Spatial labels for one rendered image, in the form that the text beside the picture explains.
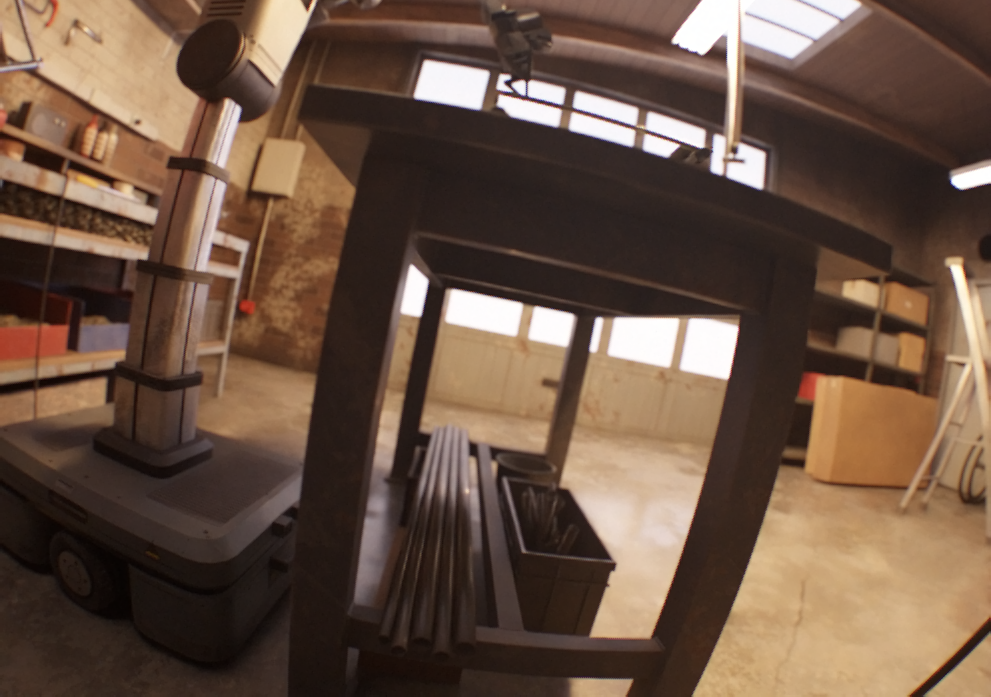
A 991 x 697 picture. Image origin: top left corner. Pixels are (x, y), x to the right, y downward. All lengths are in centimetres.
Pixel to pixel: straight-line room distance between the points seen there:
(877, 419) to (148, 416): 435
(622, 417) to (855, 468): 198
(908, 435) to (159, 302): 477
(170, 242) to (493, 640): 88
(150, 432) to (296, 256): 313
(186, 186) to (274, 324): 312
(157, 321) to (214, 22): 59
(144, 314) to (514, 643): 86
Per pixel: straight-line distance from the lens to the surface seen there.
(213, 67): 102
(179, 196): 101
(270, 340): 407
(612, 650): 82
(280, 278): 405
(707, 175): 58
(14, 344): 160
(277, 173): 411
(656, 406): 422
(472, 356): 386
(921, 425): 486
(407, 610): 76
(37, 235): 153
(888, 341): 507
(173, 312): 98
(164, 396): 99
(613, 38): 396
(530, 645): 78
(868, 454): 429
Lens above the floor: 66
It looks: level
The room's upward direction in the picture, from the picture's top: 12 degrees clockwise
